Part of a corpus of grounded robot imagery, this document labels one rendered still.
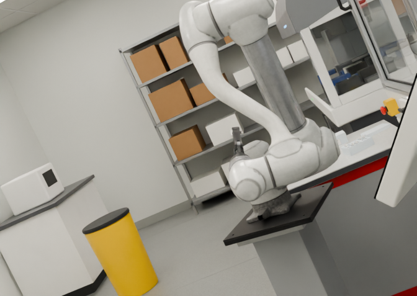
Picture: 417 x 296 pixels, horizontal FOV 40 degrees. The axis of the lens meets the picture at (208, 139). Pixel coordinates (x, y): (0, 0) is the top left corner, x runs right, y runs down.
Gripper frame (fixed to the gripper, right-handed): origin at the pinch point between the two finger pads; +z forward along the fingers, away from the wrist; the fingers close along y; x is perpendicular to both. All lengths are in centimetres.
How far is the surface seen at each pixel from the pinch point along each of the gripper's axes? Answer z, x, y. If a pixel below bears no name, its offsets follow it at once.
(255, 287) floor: 127, -14, -135
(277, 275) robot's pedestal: -2, -11, -51
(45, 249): 275, 158, -163
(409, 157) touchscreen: -87, -29, 22
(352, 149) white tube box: 47, -56, -21
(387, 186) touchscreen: -84, -26, 15
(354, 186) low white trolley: 33, -52, -33
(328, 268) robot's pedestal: 0, -32, -52
